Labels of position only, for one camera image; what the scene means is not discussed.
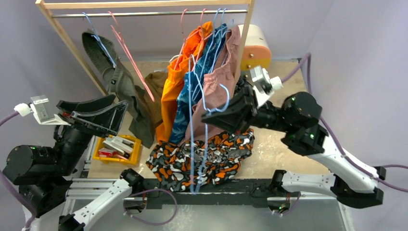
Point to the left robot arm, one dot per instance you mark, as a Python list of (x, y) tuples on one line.
[(37, 175)]

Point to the white orange yellow drawer cabinet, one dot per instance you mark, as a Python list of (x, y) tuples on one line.
[(256, 50)]

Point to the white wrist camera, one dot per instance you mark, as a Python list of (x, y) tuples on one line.
[(41, 109), (264, 86)]

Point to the camouflage orange black shorts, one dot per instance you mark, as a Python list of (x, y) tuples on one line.
[(170, 163)]

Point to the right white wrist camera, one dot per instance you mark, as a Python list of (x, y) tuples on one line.
[(264, 86)]

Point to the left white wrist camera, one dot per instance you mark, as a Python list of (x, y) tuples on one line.
[(41, 109)]

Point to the brown shorts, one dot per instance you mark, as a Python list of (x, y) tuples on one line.
[(155, 81)]

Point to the yellow plastic bin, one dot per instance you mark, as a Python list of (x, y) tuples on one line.
[(107, 155)]

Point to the pink shorts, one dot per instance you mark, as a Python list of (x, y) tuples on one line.
[(214, 95)]

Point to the olive green shorts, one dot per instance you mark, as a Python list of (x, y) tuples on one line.
[(121, 83)]

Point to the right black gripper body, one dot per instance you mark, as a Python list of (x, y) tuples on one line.
[(248, 104)]

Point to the blue wire hanger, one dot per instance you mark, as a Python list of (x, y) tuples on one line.
[(99, 41), (191, 127)]

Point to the blue hanger holding pink shorts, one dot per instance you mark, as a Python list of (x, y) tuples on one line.
[(223, 35)]

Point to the pink hanger holding orange shorts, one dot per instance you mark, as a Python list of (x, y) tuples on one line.
[(185, 38)]

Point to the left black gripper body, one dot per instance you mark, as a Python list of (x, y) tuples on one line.
[(95, 124)]

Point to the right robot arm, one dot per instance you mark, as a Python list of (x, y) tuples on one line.
[(349, 181)]

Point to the white stapler in bin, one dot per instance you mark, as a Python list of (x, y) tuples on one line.
[(120, 144)]

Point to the blue patterned shorts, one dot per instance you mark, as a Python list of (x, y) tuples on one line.
[(182, 114)]

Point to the metal hanging rod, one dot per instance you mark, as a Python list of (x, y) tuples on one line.
[(98, 15)]

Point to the wooden clothes rack frame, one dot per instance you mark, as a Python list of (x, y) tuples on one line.
[(46, 10)]

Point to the pink wire hanger left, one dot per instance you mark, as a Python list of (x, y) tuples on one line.
[(117, 32)]

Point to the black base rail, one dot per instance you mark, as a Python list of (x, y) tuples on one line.
[(255, 192)]

